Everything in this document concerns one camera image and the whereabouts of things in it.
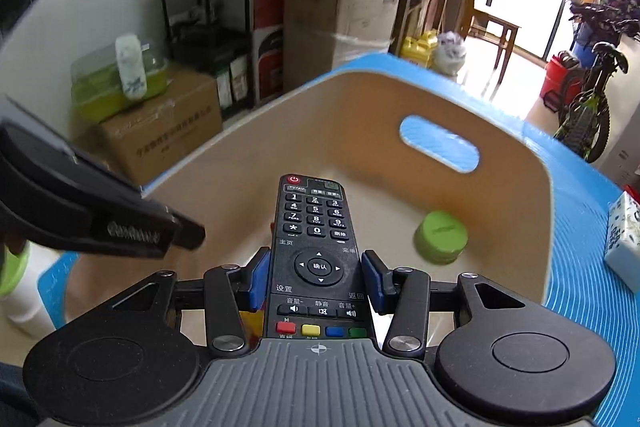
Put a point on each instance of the green black bicycle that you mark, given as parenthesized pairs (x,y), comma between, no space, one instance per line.
(584,115)

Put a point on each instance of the floor cardboard box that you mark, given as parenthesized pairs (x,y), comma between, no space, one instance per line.
(148,139)

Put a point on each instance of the tissue box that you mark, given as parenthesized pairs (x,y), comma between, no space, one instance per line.
(622,252)

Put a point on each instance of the green lid jar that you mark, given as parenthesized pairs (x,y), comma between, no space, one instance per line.
(440,238)

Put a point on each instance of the wooden chair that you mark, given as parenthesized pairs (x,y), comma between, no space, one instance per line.
(490,28)

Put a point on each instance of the green plastic container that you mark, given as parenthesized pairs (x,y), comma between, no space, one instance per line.
(111,79)

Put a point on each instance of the black metal shelf rack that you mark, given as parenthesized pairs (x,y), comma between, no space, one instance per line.
(207,44)

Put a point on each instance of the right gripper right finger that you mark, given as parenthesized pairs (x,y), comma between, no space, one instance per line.
(408,296)

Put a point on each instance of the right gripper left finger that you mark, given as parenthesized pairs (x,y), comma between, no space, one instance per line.
(223,293)

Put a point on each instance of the large stacked cardboard box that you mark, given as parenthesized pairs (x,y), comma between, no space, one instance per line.
(321,35)

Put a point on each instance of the white plastic bag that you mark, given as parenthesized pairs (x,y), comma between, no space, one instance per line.
(450,54)

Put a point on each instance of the yellow oil jug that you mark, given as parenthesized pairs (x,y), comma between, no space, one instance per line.
(420,51)

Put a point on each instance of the beige plastic storage bin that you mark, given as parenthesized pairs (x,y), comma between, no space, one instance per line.
(399,150)

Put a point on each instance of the black remote control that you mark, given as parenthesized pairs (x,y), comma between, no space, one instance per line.
(316,288)

